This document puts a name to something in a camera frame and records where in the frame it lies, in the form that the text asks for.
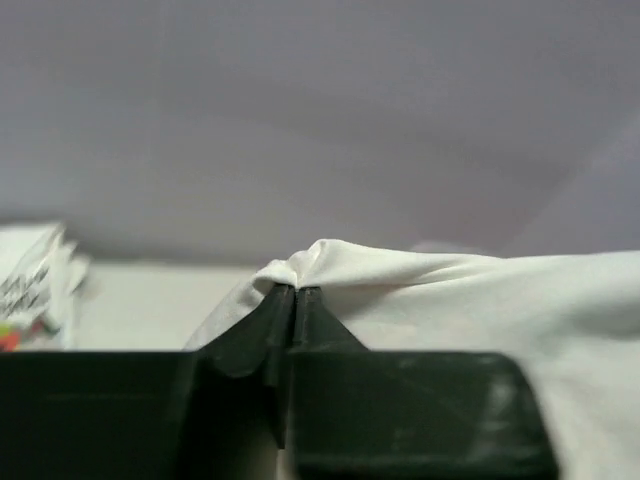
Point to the folded white printed t-shirts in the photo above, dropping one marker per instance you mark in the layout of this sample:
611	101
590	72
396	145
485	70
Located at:
41	278

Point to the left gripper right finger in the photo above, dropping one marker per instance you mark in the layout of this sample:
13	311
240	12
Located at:
356	413

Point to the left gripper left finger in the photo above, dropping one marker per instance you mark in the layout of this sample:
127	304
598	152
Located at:
145	414

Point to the white coca-cola t-shirt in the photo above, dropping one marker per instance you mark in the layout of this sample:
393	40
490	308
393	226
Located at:
571	321

